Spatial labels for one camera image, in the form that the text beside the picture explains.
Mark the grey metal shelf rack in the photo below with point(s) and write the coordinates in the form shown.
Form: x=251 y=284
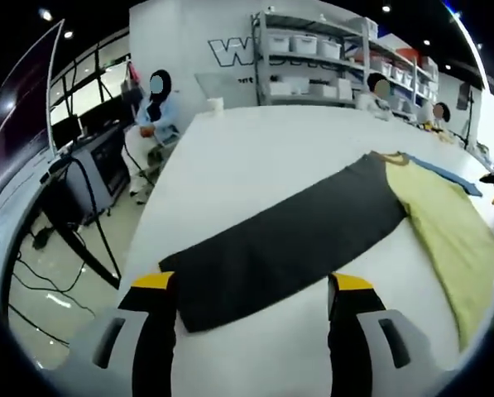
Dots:
x=263 y=62

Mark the light grey side desk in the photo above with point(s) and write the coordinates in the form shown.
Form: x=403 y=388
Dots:
x=19 y=194

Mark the pink hanging cloth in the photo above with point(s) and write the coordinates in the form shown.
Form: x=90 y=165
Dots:
x=135 y=74

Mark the black power adapter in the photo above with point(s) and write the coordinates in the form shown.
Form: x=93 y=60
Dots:
x=41 y=239

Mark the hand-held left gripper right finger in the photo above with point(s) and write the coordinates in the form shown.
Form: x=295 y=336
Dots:
x=346 y=355

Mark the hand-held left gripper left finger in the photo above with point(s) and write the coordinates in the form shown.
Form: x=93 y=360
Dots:
x=155 y=343

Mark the white cup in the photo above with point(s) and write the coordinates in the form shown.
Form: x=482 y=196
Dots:
x=215 y=108

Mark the black tripod stand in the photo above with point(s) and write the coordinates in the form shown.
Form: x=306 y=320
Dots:
x=472 y=120

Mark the black framed glass partition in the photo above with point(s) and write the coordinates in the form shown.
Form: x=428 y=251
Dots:
x=85 y=95

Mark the yellow grey blue garment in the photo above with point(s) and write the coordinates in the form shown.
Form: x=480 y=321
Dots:
x=292 y=235

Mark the row of white storage boxes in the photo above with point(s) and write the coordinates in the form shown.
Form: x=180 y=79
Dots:
x=304 y=43

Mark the grey computer case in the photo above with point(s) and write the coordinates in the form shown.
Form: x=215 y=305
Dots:
x=102 y=165

